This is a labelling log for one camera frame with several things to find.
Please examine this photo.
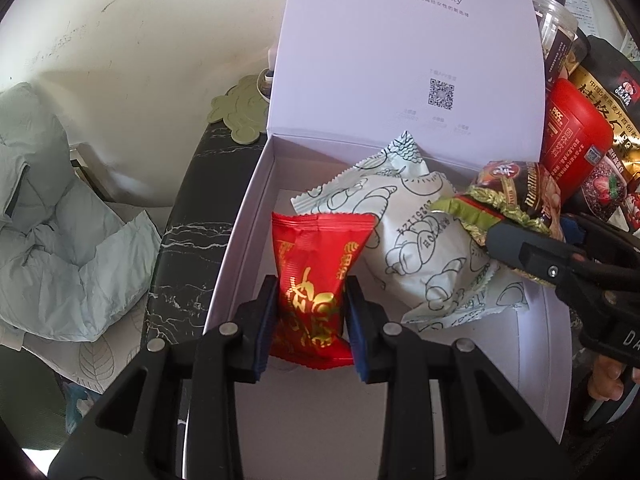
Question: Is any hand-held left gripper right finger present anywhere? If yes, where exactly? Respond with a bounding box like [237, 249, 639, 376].
[345, 276, 561, 480]

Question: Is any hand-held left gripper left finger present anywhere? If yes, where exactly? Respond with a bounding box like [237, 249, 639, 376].
[47, 275, 281, 480]

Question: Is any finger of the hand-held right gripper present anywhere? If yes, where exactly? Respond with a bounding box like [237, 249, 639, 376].
[560, 211, 640, 266]
[485, 220, 640, 321]

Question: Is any red and gold snack packet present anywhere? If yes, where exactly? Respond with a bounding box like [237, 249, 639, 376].
[270, 211, 377, 370]

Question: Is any brown and green snack packet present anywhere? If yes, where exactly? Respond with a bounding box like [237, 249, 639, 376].
[431, 160, 566, 251]

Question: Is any white gift box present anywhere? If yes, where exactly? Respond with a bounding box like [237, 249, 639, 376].
[182, 0, 573, 480]

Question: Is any person's right hand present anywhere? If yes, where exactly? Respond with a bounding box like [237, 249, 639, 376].
[590, 355, 640, 403]

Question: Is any dark berry cereal bag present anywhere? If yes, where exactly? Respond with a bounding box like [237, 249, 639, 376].
[565, 152, 640, 226]

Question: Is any red canister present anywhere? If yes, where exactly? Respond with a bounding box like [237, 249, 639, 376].
[539, 78, 615, 196]

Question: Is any black and gold oat bag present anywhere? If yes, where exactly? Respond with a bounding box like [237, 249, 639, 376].
[570, 35, 640, 161]

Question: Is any dark jar with gold print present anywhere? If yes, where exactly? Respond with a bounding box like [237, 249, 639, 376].
[562, 35, 591, 78]

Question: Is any leaf print cloth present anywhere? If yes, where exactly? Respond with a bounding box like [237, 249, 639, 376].
[25, 305, 151, 393]

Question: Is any tall clear jar dark label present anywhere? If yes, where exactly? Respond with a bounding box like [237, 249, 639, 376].
[532, 0, 581, 81]

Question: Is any green bear-shaped coaster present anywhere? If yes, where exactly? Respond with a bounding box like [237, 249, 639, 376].
[206, 75, 271, 147]

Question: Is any light green puffer jacket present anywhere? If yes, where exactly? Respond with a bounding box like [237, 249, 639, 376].
[0, 82, 163, 346]

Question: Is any white bottle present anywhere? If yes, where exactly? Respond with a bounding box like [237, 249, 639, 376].
[257, 50, 276, 101]

